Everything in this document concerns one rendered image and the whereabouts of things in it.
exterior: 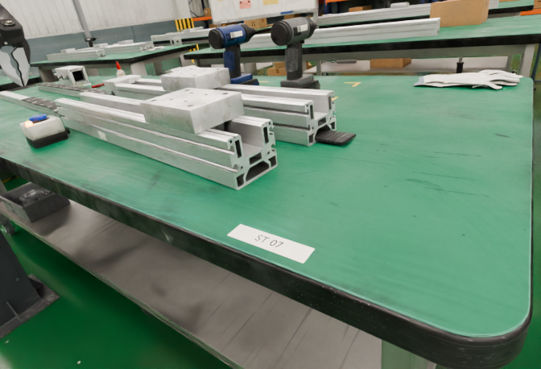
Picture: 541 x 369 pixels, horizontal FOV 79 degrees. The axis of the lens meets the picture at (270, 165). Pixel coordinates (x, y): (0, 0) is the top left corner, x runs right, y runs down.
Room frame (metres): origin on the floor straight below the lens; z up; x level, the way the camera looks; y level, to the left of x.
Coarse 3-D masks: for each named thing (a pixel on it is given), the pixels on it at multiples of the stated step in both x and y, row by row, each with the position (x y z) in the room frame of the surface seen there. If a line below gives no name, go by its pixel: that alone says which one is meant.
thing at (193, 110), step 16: (160, 96) 0.64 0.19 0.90; (176, 96) 0.61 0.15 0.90; (192, 96) 0.59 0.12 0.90; (208, 96) 0.58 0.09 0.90; (224, 96) 0.56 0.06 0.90; (240, 96) 0.57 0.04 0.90; (144, 112) 0.60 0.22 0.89; (160, 112) 0.56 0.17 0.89; (176, 112) 0.52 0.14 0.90; (192, 112) 0.50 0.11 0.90; (208, 112) 0.52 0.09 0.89; (224, 112) 0.54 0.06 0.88; (240, 112) 0.57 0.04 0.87; (176, 128) 0.53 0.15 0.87; (192, 128) 0.50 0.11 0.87; (208, 128) 0.51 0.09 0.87; (224, 128) 0.56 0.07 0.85
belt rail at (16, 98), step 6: (6, 96) 1.70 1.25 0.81; (12, 96) 1.65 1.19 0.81; (18, 96) 1.62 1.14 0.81; (24, 96) 1.59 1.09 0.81; (18, 102) 1.56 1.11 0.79; (24, 102) 1.47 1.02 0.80; (30, 108) 1.42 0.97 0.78; (36, 108) 1.34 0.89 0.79; (42, 108) 1.28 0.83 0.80; (54, 114) 1.18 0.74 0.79
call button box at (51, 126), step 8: (40, 120) 0.86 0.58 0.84; (48, 120) 0.87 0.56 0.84; (56, 120) 0.87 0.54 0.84; (24, 128) 0.84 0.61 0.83; (32, 128) 0.83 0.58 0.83; (40, 128) 0.84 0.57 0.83; (48, 128) 0.85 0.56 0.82; (56, 128) 0.87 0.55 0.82; (64, 128) 0.91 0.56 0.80; (32, 136) 0.82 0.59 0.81; (40, 136) 0.84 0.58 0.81; (48, 136) 0.85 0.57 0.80; (56, 136) 0.86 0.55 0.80; (64, 136) 0.87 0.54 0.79; (32, 144) 0.84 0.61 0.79; (40, 144) 0.83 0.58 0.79; (48, 144) 0.84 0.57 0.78
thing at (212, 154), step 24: (96, 96) 0.98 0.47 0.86; (72, 120) 0.95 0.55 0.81; (96, 120) 0.81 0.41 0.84; (120, 120) 0.70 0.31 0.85; (144, 120) 0.63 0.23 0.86; (240, 120) 0.54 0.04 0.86; (264, 120) 0.52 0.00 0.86; (120, 144) 0.74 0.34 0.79; (144, 144) 0.65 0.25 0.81; (168, 144) 0.57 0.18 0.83; (192, 144) 0.52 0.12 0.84; (216, 144) 0.47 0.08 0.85; (240, 144) 0.47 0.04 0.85; (264, 144) 0.50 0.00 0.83; (192, 168) 0.53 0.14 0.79; (216, 168) 0.48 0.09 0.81; (240, 168) 0.46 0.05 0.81; (264, 168) 0.51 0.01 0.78
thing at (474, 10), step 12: (456, 0) 2.26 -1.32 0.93; (468, 0) 2.19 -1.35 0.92; (480, 0) 2.14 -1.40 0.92; (432, 12) 2.33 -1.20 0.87; (444, 12) 2.27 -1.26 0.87; (456, 12) 2.22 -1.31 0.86; (468, 12) 2.18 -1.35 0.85; (480, 12) 2.14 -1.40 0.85; (252, 24) 5.58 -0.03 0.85; (264, 24) 5.59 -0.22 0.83; (444, 24) 2.27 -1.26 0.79; (456, 24) 2.22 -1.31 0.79; (468, 24) 2.18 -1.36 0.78; (372, 60) 4.11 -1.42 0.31; (384, 60) 4.01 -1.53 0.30; (396, 60) 3.91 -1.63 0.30; (408, 60) 4.01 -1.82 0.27; (276, 72) 4.92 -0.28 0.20
